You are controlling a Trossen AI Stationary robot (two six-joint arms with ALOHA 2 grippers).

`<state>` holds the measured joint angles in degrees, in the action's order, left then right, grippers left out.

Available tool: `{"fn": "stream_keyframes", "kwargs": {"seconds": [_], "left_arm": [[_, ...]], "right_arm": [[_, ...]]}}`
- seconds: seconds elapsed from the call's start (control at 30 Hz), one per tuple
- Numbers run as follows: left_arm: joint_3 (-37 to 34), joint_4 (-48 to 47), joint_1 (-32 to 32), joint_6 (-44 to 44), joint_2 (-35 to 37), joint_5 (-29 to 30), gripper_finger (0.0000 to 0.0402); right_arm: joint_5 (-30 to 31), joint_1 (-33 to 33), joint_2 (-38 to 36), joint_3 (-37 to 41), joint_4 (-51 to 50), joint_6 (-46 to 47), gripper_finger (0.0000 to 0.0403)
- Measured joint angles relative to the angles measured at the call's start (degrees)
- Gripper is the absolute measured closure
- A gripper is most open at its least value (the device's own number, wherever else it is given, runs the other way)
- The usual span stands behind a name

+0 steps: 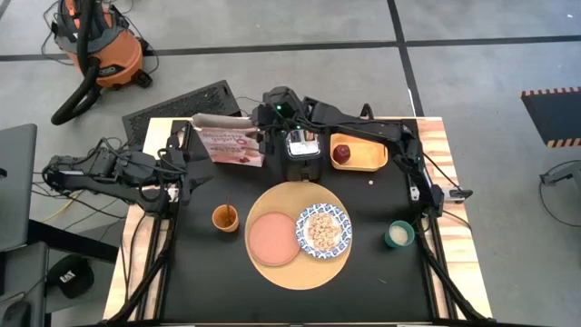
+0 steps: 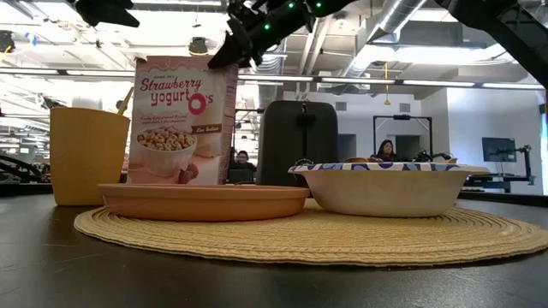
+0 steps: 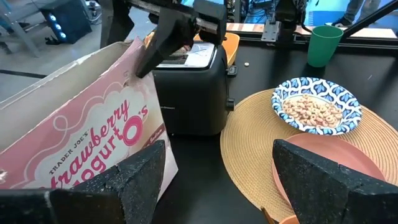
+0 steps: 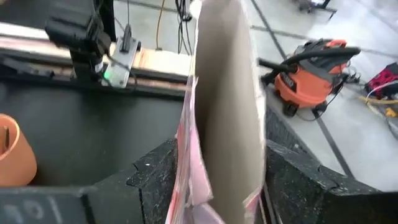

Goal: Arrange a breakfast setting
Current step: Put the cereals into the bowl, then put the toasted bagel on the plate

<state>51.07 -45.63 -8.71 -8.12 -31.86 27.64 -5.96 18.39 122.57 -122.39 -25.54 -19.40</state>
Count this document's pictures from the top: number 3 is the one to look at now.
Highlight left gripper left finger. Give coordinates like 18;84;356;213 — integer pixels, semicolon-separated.
49;139;167;224

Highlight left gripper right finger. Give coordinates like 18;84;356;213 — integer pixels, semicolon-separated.
272;139;398;224

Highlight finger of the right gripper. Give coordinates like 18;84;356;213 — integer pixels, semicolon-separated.
98;0;134;49
136;7;200;78

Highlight pink strawberry yogurt cereal box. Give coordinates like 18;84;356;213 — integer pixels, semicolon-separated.
0;37;179;203

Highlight orange plastic bin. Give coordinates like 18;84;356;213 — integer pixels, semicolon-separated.
192;32;241;67

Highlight terracotta plastic plate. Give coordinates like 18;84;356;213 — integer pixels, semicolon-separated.
271;133;387;208

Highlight black computer tower blue lights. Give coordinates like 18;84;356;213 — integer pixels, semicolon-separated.
39;0;93;45

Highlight wooden stick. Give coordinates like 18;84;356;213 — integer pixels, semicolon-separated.
260;206;276;224

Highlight black toaster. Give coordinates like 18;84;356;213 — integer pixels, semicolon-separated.
152;40;239;137

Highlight pile of cereal rings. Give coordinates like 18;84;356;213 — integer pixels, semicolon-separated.
281;94;344;128

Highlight round woven straw placemat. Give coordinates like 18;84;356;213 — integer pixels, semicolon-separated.
220;88;398;222

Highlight grey metal stand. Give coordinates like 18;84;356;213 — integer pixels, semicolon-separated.
0;0;43;59

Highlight blue patterned paper bowl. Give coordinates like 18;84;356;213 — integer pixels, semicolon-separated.
271;77;363;136

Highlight green plastic cup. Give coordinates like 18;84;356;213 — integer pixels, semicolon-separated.
307;25;345;68

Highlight person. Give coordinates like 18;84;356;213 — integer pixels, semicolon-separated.
331;0;382;29

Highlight grey metal bracket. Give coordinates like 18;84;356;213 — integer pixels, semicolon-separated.
261;20;280;43

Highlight wooden table frame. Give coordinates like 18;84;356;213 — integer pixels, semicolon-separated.
226;22;398;40

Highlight black frame strut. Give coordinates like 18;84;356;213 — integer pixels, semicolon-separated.
341;0;398;40

